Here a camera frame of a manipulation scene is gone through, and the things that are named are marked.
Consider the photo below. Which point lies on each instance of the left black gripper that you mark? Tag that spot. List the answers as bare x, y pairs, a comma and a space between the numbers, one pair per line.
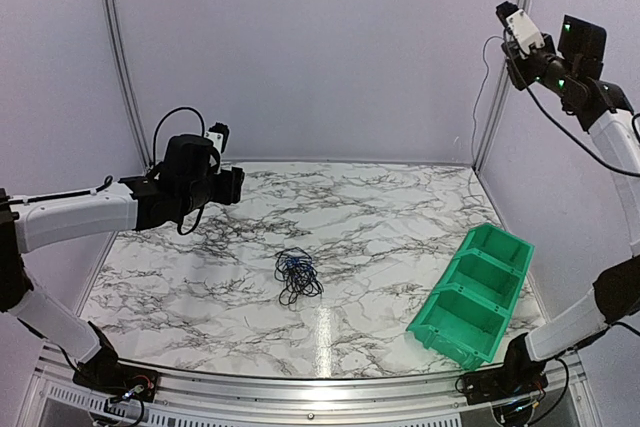
230, 191

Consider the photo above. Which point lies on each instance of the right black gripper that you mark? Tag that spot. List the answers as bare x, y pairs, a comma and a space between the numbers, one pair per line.
519, 78

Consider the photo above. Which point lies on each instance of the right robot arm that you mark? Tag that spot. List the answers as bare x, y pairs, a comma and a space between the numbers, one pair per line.
571, 68

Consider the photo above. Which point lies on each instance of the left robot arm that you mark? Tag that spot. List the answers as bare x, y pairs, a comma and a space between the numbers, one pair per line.
188, 178

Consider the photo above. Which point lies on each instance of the green three-compartment bin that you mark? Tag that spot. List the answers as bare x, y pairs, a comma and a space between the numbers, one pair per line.
469, 309

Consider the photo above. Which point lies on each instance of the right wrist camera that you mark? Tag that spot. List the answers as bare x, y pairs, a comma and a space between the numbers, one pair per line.
520, 26

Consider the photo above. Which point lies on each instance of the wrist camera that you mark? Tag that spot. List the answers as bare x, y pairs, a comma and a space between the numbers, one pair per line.
520, 26
218, 134

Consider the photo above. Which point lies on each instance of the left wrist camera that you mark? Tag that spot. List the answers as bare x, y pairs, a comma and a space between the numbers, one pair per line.
218, 134

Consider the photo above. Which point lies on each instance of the right aluminium frame post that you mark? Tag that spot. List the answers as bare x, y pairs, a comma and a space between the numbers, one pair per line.
495, 112

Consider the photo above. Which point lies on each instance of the aluminium frame post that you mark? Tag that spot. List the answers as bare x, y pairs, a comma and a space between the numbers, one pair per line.
125, 82
495, 112

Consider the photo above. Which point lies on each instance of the left aluminium frame post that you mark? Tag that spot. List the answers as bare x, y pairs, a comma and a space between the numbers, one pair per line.
125, 82

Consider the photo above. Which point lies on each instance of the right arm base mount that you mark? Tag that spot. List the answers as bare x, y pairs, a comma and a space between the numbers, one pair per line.
516, 376

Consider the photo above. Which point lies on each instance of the front aluminium rail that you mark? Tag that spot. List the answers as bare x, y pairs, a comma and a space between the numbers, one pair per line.
191, 398

